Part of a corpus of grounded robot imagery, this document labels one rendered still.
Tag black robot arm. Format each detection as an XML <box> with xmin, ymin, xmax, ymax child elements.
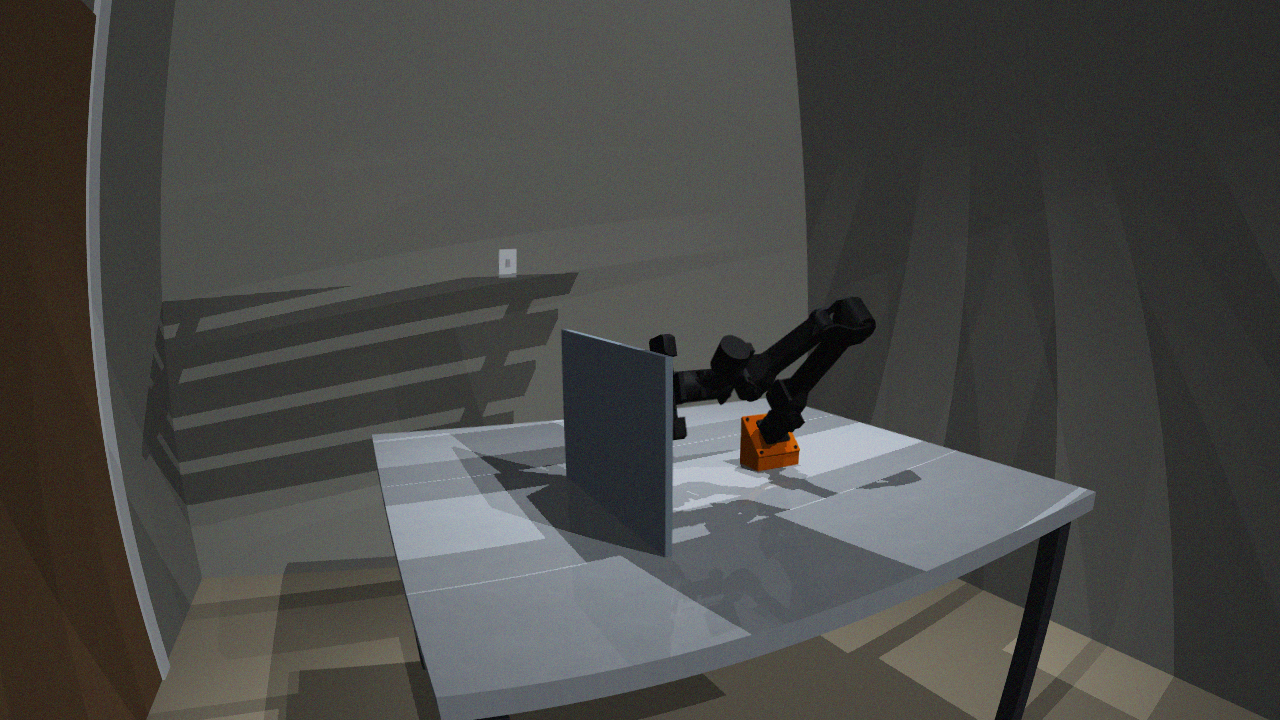
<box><xmin>703</xmin><ymin>296</ymin><xmax>876</xmax><ymax>445</ymax></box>

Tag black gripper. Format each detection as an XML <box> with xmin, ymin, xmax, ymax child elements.
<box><xmin>649</xmin><ymin>334</ymin><xmax>710</xmax><ymax>439</ymax></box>

